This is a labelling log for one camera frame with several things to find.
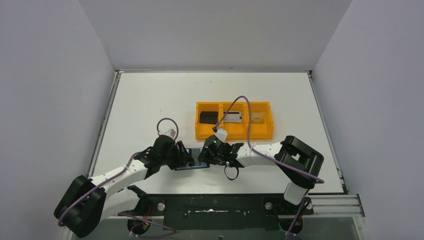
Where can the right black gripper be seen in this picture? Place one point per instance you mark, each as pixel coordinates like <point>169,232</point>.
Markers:
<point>208,154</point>

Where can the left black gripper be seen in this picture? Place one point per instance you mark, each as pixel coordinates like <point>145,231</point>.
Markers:
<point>180,153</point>

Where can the blue leather card holder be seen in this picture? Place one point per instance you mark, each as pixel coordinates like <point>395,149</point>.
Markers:
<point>196,164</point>

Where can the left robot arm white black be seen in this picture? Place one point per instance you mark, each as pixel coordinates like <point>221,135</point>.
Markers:
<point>88,201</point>

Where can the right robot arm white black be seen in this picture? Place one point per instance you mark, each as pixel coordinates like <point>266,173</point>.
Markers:
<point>297,160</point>

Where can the black card in bin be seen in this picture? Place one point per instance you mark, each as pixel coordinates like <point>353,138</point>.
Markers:
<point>208,117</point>

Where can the gold card in bin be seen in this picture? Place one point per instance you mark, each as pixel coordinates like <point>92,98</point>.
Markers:
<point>258,118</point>

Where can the orange three-compartment bin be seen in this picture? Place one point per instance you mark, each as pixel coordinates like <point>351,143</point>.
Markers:
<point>236,131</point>

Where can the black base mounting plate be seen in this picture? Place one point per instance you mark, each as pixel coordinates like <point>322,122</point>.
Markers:
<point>267,211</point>

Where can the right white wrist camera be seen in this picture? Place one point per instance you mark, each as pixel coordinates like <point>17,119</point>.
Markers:
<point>220,134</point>

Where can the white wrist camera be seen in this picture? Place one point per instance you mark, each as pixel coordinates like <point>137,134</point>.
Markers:
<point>169,133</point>
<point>220,134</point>

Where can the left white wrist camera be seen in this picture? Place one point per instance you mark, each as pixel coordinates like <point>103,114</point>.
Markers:
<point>169,133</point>

